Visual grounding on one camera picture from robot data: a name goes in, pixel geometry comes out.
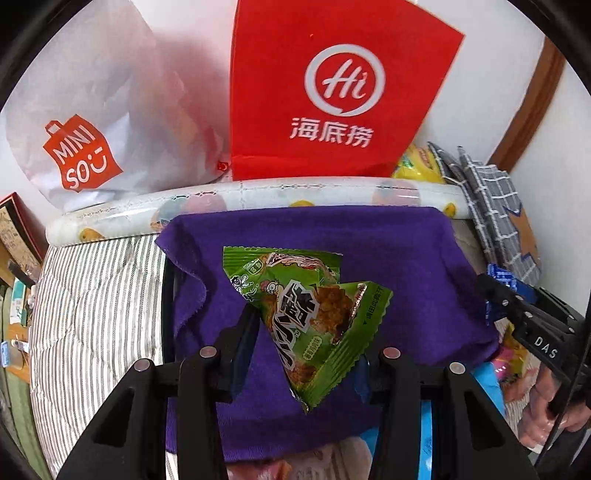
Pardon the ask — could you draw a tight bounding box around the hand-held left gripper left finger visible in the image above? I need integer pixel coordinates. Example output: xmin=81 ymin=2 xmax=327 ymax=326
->
xmin=55 ymin=307 xmax=262 ymax=480

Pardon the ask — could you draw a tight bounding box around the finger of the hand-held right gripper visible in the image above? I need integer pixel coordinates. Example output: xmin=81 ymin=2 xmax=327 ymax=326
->
xmin=478 ymin=263 xmax=536 ymax=328

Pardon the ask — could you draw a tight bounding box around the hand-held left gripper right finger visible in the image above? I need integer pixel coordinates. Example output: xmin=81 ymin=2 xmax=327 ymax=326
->
xmin=355 ymin=344 xmax=532 ymax=480

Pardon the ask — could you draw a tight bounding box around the green snack packet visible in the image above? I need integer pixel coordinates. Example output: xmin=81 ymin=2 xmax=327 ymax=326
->
xmin=223 ymin=246 xmax=393 ymax=414

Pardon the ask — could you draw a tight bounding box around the person's right hand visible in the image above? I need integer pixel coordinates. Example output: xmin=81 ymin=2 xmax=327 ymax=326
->
xmin=522 ymin=364 xmax=591 ymax=444

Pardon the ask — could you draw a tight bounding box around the pink snack packet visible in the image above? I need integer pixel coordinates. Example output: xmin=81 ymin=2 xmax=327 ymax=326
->
xmin=492 ymin=320 xmax=548 ymax=402

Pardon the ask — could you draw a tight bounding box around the blue box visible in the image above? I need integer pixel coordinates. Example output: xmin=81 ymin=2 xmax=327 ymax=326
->
xmin=360 ymin=362 xmax=506 ymax=480

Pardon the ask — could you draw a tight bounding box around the white packet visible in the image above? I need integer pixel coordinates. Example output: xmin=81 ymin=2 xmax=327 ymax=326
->
xmin=318 ymin=438 xmax=384 ymax=480

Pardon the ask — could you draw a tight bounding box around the pale pink packet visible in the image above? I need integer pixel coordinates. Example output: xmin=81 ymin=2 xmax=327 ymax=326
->
xmin=503 ymin=397 xmax=555 ymax=457

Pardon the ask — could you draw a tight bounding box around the grey plaid cushion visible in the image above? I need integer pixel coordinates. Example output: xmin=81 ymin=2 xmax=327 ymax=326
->
xmin=457 ymin=147 xmax=543 ymax=287

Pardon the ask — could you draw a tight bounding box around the pink label packet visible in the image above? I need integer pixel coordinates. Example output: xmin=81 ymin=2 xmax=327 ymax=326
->
xmin=226 ymin=457 xmax=319 ymax=480

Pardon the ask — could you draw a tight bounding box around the purple cloth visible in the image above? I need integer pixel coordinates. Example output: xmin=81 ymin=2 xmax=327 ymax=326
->
xmin=154 ymin=207 xmax=502 ymax=464

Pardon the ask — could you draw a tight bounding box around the dark grey striped cloth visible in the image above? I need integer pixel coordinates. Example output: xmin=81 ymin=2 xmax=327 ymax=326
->
xmin=427 ymin=142 xmax=467 ymax=185

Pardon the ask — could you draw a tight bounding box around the yellow snack bag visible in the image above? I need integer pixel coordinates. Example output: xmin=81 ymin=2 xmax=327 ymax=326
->
xmin=392 ymin=144 xmax=446 ymax=185

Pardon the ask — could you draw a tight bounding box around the striped quilted bedding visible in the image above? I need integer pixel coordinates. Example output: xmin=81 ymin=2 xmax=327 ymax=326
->
xmin=30 ymin=233 xmax=185 ymax=480

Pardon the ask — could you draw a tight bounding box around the rolled fruit print mat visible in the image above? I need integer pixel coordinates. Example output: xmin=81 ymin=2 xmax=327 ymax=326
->
xmin=46 ymin=178 xmax=469 ymax=245

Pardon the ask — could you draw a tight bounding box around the green blanket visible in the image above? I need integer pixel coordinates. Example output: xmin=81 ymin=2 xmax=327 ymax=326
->
xmin=0 ymin=286 xmax=51 ymax=480

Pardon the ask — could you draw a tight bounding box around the teal and white box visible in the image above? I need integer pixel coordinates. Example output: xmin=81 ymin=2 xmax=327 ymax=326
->
xmin=7 ymin=277 xmax=33 ymax=324

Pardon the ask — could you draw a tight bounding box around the dark red box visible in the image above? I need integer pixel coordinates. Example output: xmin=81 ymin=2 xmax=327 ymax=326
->
xmin=0 ymin=193 xmax=47 ymax=287

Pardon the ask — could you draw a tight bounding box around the red shopping bag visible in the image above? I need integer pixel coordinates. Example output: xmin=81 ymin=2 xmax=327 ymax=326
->
xmin=228 ymin=0 xmax=465 ymax=181

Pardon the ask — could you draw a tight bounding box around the white shopping bag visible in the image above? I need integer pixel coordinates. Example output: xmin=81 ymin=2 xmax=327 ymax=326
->
xmin=0 ymin=0 xmax=232 ymax=213

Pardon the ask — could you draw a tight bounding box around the wooden door frame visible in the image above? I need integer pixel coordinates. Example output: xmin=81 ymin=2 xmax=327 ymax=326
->
xmin=489 ymin=37 xmax=566 ymax=174

